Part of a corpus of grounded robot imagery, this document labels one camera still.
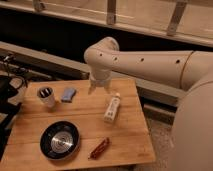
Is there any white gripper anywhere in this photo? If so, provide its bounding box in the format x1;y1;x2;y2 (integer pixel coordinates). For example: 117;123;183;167
88;75;111;95

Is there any white plastic bottle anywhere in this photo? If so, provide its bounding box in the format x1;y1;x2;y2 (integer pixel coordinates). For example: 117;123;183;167
104;93;120;123

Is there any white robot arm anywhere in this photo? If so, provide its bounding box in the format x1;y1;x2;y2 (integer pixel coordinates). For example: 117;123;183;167
84;37;213;171

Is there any black ceramic bowl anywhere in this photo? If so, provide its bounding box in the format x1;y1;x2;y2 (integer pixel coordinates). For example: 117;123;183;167
40;121;80;160

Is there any blue sponge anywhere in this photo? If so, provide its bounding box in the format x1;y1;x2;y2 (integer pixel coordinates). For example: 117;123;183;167
61;88;76;103

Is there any wooden board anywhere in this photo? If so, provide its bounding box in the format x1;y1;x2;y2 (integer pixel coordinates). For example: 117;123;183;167
0;78;155;171

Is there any red-brown snack bar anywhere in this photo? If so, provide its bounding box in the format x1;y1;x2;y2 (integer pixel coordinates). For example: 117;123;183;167
89;138;110;159

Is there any black cables and equipment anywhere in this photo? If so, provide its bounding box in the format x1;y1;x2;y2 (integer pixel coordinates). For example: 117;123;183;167
0;53;29;161

